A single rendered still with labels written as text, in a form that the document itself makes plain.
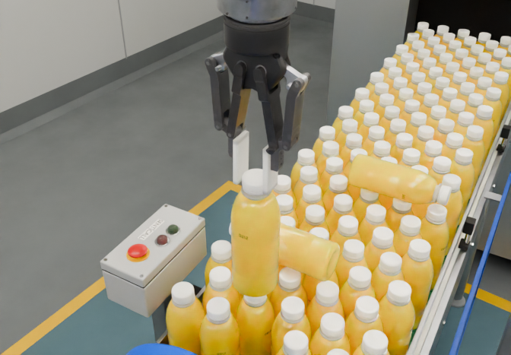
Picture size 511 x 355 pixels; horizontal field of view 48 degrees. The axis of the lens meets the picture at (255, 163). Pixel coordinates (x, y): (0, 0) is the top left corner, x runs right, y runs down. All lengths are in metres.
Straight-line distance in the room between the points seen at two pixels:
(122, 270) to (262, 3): 0.62
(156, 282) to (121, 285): 0.06
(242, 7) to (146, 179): 2.65
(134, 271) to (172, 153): 2.39
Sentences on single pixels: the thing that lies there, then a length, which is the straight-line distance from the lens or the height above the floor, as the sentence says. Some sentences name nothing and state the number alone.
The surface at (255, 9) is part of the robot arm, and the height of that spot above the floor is 1.63.
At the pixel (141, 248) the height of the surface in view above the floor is 1.11.
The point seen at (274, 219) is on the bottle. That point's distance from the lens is 0.78.
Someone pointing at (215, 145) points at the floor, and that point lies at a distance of 3.46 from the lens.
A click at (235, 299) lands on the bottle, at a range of 1.05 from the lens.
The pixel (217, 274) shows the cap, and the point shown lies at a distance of 1.03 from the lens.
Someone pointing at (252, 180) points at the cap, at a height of 1.39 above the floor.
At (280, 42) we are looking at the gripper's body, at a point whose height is 1.59.
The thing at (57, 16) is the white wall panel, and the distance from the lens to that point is 3.92.
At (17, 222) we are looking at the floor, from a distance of 3.10.
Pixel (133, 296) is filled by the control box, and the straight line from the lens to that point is 1.10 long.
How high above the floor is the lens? 1.83
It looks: 34 degrees down
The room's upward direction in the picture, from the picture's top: straight up
